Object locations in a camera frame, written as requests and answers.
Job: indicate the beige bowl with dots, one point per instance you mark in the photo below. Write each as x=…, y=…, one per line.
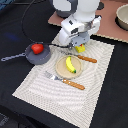
x=122, y=16

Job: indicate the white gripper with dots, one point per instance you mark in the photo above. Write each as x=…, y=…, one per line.
x=74, y=33

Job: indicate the yellow butter box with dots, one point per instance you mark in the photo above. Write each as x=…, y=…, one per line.
x=80, y=48

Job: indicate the knife with wooden handle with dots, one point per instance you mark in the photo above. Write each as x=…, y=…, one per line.
x=81, y=57

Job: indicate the white woven placemat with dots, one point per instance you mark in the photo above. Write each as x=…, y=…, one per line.
x=64, y=101

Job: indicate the brown wooden board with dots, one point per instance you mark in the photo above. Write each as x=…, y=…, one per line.
x=108, y=24

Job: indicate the grey pot with long handle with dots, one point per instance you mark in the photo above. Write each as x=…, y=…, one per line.
x=36, y=59

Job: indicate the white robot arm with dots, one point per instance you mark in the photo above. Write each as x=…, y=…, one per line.
x=80, y=21

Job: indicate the fork with wooden handle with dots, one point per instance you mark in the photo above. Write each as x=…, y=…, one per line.
x=68, y=82

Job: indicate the yellow toy banana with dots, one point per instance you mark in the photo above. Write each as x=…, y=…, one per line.
x=69, y=65

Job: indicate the round tan wooden plate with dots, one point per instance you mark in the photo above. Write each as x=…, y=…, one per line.
x=61, y=68

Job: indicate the red toy tomato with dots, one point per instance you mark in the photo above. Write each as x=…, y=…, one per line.
x=37, y=48

